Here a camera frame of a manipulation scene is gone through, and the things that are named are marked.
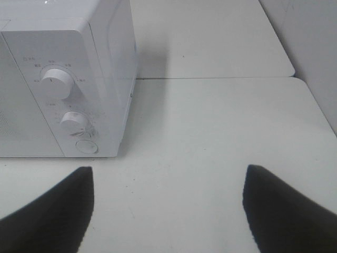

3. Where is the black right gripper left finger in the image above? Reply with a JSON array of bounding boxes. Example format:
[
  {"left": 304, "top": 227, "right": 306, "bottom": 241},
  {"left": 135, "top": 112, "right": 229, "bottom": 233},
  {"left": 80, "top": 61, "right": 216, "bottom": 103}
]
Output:
[{"left": 1, "top": 167, "right": 94, "bottom": 252}]

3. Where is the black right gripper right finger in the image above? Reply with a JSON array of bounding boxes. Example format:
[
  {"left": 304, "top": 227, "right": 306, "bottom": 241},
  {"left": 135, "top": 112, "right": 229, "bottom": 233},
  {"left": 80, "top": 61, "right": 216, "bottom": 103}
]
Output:
[{"left": 243, "top": 164, "right": 336, "bottom": 252}]

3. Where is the round door release button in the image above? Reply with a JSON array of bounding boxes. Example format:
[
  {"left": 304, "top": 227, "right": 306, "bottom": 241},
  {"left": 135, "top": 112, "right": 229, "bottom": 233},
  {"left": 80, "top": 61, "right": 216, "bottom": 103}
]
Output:
[{"left": 75, "top": 140, "right": 98, "bottom": 154}]

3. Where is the white microwave door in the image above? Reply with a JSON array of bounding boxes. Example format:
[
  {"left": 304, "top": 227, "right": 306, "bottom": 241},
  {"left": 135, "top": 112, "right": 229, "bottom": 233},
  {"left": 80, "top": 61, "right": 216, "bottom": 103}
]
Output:
[{"left": 1, "top": 35, "right": 64, "bottom": 157}]

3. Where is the white microwave knob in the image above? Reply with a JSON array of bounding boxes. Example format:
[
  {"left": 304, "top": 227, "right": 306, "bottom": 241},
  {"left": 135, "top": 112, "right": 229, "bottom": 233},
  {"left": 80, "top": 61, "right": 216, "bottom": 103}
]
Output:
[
  {"left": 38, "top": 68, "right": 78, "bottom": 100},
  {"left": 60, "top": 111, "right": 91, "bottom": 135}
]

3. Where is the white microwave oven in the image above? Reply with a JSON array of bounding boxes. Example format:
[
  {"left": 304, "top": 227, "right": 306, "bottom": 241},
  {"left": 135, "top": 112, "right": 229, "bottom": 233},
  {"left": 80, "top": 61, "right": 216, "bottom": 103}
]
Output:
[{"left": 1, "top": 1, "right": 137, "bottom": 157}]

